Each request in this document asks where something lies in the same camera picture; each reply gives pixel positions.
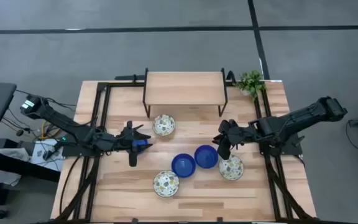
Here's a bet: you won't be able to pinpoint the thick black hose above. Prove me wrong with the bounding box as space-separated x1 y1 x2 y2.
58 155 85 216

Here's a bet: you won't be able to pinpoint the yellow cable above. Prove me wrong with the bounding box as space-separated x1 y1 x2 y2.
40 120 60 141

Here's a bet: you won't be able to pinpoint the green potted plant white pot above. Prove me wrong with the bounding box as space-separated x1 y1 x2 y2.
233 70 267 102

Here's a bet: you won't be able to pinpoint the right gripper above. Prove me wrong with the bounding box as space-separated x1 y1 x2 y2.
212 119 253 161

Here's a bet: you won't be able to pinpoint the wooden shelf riser black legs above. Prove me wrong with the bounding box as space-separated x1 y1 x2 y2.
142 67 229 119

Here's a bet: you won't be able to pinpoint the white box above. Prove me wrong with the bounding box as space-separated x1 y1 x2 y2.
30 139 65 172

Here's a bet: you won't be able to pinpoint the black metal table frame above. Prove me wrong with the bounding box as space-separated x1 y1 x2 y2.
51 74 318 224

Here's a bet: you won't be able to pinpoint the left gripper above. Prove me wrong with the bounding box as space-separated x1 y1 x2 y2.
113 120 154 167

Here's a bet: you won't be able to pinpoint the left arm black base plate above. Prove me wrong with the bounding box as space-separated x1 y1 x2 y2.
61 136 107 157

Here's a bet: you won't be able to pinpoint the white plastic bag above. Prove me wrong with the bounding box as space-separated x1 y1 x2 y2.
0 147 30 187

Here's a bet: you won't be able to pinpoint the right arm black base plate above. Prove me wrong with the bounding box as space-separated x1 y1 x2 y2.
258 132 304 156

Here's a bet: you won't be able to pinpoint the speckled bowl with yellow outside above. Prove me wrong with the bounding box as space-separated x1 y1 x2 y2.
152 169 180 198
218 154 245 182
152 113 177 137

